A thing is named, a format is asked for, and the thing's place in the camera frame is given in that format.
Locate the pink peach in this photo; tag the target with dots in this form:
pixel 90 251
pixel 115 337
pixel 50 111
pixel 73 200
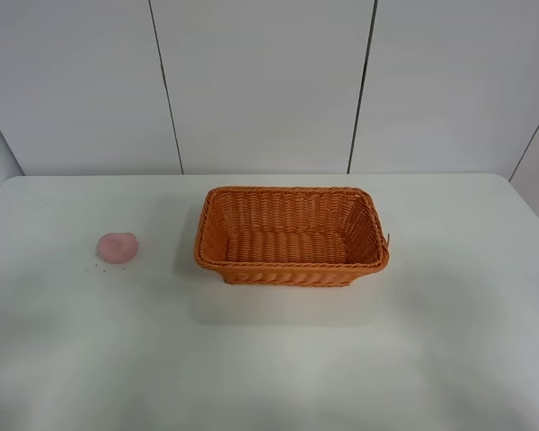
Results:
pixel 117 248

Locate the orange woven basket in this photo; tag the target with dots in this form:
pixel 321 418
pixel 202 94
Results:
pixel 290 236

